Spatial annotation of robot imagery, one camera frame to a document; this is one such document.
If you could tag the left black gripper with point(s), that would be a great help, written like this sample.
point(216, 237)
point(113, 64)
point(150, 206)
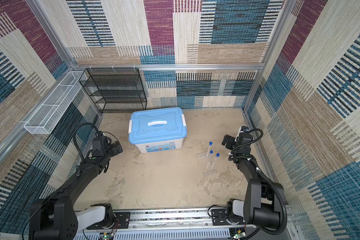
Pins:
point(114, 151)

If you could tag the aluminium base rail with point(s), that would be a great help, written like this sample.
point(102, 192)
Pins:
point(182, 224)

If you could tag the white wire wall basket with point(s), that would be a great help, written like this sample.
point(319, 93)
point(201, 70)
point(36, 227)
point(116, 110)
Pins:
point(50, 112)

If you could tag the blue plastic lid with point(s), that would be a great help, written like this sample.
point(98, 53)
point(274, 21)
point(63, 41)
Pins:
point(157, 125)

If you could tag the clear test tube rack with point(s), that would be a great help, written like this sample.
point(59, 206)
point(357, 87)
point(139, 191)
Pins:
point(202, 160)

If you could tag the white plastic bin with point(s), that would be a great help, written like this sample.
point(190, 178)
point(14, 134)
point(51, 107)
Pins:
point(161, 146)

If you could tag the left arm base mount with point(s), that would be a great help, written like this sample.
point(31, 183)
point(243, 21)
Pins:
point(118, 220)

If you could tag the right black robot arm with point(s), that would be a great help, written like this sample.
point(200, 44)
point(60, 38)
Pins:
point(264, 205)

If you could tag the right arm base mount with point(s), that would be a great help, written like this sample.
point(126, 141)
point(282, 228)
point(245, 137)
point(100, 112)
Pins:
point(220, 217)

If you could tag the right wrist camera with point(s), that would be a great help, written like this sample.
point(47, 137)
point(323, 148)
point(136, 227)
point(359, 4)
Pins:
point(243, 129)

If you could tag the black wire shelf rack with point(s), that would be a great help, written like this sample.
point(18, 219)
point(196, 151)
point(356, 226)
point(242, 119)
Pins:
point(114, 90)

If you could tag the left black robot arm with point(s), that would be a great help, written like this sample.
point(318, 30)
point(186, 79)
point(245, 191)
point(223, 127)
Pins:
point(54, 217)

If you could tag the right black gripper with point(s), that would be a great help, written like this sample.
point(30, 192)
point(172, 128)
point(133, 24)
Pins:
point(231, 140)

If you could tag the blue-capped test tube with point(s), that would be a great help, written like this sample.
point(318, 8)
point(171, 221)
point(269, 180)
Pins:
point(210, 148)
point(214, 162)
point(209, 161)

